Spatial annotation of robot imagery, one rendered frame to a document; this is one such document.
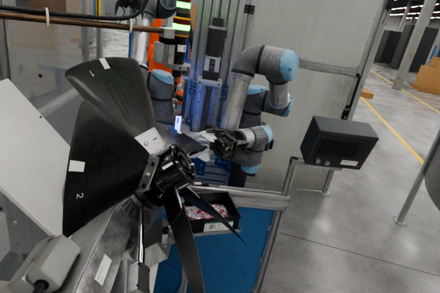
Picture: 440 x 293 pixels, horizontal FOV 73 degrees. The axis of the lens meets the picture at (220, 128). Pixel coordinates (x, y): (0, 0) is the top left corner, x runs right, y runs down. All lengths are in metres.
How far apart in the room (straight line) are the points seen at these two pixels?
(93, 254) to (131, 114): 0.36
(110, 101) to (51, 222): 0.31
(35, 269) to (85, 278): 0.08
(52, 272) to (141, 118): 0.40
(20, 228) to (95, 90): 0.39
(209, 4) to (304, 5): 1.20
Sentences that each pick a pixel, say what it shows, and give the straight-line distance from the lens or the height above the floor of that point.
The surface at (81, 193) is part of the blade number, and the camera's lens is 0.56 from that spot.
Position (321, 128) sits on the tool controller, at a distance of 1.27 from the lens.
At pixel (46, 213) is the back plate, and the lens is 0.80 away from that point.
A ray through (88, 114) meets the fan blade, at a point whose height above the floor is 1.41.
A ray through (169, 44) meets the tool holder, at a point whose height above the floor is 1.51.
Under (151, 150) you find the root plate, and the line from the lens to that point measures 0.82.
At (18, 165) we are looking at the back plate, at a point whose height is 1.22.
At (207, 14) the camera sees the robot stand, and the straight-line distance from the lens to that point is 1.68.
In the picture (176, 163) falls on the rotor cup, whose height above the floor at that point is 1.25.
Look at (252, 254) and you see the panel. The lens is 1.66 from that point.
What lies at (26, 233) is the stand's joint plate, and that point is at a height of 1.02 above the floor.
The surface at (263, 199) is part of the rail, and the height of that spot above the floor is 0.84.
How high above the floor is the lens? 1.61
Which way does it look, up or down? 22 degrees down
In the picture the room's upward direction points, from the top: 9 degrees clockwise
